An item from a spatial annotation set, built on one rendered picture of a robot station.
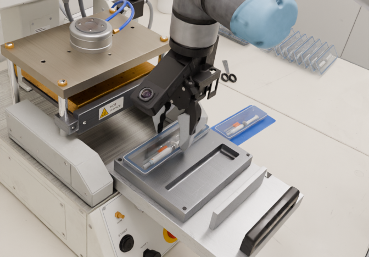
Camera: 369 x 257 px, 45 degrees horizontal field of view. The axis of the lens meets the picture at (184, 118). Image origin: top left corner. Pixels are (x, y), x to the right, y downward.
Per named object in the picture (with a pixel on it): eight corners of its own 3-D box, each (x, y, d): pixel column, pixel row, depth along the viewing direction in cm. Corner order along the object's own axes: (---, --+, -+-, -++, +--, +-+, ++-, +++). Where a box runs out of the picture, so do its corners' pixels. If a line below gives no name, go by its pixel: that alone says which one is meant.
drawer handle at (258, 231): (238, 249, 69) (244, 234, 66) (285, 199, 79) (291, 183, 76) (249, 257, 68) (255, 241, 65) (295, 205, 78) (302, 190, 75)
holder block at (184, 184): (113, 169, 79) (113, 158, 77) (185, 122, 92) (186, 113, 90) (183, 223, 71) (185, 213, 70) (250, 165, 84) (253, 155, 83)
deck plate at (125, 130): (-52, 93, 96) (-53, 89, 96) (76, 45, 119) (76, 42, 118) (87, 215, 76) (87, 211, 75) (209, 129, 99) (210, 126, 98)
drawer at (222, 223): (101, 181, 81) (102, 150, 76) (179, 130, 95) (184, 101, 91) (230, 285, 68) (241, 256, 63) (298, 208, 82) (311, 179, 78)
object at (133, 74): (21, 81, 87) (17, 38, 81) (106, 47, 101) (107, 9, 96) (78, 124, 79) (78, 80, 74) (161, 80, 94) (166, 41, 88)
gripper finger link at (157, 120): (175, 124, 86) (190, 91, 80) (155, 137, 82) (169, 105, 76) (165, 113, 87) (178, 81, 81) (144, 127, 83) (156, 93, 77)
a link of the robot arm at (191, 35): (200, 30, 63) (158, 9, 66) (195, 57, 66) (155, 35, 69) (230, 16, 68) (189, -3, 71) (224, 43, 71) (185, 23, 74)
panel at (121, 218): (124, 289, 84) (98, 207, 77) (217, 205, 104) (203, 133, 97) (132, 292, 83) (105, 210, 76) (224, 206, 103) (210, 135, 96)
